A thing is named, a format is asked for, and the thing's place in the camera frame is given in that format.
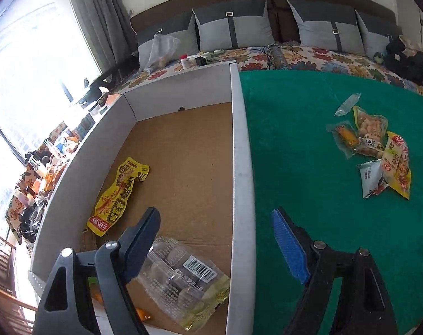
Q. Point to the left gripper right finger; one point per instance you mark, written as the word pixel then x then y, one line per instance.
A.
pixel 363 306

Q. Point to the yellow red snack bag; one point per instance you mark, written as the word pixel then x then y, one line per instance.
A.
pixel 395 165

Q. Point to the gold bag of nuts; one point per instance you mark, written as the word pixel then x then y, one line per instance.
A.
pixel 185 286

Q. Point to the clear pack orange snack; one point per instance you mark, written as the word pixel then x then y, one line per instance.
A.
pixel 345 137

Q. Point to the grey pillow centre left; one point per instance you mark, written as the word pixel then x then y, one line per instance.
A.
pixel 234 24

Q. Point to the floral bed sheet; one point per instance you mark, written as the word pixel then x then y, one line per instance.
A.
pixel 302 61

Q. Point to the grey pillow far right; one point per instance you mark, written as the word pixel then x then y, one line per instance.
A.
pixel 376 33

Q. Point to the white triangular snack pack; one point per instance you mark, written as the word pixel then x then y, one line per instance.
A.
pixel 371 177

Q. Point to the orange sausage snack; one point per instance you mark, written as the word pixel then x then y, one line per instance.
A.
pixel 143 314

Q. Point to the green embossed bed cover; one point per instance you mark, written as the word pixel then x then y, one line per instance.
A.
pixel 297 166

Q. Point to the grey pillow centre right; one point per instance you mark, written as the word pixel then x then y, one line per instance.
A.
pixel 326 25

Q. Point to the clear empty wrapper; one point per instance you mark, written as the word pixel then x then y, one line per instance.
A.
pixel 347 105

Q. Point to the grey curtain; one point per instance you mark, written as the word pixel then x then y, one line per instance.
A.
pixel 105 25

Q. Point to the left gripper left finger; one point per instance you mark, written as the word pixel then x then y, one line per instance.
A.
pixel 66 304

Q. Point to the grey pillow far left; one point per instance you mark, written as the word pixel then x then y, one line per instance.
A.
pixel 181 26

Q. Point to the white pill bottle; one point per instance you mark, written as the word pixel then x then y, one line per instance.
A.
pixel 185 62

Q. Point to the white plastic bag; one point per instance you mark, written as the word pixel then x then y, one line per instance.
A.
pixel 162 52

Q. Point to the grey cardboard box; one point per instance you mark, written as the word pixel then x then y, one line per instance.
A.
pixel 191 129

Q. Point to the black clothes pile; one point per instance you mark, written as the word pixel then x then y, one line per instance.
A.
pixel 405 62

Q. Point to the grey pillow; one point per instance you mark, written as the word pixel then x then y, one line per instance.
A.
pixel 326 25
pixel 234 24
pixel 181 26
pixel 376 33

